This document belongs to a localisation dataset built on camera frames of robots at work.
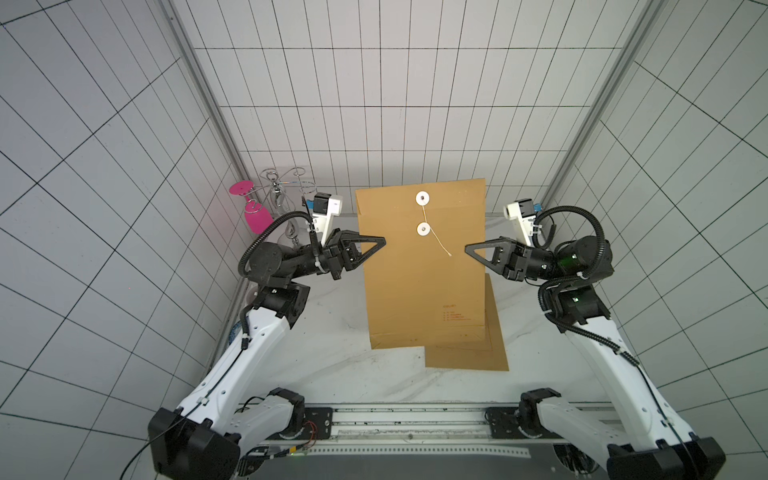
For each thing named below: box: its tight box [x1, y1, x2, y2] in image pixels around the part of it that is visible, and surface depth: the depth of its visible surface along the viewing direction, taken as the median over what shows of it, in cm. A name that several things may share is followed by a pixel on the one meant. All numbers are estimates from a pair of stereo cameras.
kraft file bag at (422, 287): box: [355, 178, 487, 350], surface depth 56 cm
